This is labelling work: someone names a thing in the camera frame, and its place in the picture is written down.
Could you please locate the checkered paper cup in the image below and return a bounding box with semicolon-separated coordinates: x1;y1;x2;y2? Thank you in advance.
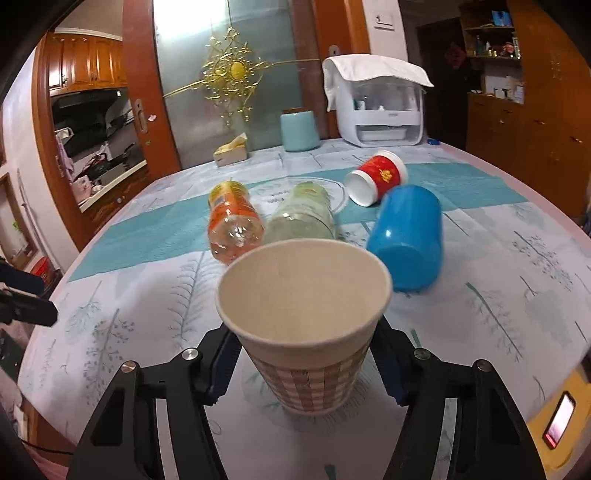
215;239;393;416

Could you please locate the orange clear plastic cup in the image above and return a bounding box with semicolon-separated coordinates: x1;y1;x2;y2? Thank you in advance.
207;180;264;265

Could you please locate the green clear plastic cup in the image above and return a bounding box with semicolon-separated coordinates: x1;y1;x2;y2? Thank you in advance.
263;182;335;244

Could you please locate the blue plastic cup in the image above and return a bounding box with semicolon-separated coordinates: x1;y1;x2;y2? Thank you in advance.
367;185;444;292

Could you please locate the red paper cup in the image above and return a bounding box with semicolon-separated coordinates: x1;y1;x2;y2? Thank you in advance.
344;150;409;207

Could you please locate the red bucket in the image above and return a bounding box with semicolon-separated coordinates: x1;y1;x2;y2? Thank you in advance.
30;256;55;286

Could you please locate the smartphone lit screen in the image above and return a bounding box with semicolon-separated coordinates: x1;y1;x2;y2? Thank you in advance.
543;391;576;450

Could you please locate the patterned tablecloth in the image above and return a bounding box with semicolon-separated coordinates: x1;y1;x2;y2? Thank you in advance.
18;140;590;479

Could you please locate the yellow tissue box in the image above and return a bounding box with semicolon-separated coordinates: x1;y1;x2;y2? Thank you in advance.
213;133;249;167

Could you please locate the teal canister brown lid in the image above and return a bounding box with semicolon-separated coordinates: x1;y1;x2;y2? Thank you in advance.
280;108;321;152

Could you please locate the glass door gold ornament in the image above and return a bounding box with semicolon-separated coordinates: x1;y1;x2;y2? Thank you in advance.
151;0;304;169

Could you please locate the white storage box appliance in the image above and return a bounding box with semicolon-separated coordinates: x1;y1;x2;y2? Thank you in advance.
335;77;424;147

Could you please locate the wooden side cabinet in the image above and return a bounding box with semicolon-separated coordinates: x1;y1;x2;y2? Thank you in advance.
466;1;590;220

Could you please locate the white cloth cover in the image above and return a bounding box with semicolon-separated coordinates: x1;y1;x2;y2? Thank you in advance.
322;54;434;111

